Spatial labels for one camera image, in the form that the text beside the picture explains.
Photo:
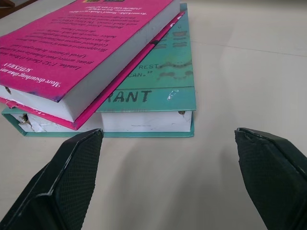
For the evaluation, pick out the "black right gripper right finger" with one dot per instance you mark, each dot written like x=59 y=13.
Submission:
x=275 y=182

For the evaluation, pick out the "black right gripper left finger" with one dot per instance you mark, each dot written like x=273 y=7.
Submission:
x=67 y=182

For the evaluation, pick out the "pink book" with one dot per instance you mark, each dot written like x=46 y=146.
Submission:
x=72 y=48

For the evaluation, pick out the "teal book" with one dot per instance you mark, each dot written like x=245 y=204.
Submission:
x=153 y=79

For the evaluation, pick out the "brown wooden furniture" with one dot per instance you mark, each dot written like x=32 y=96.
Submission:
x=6 y=8

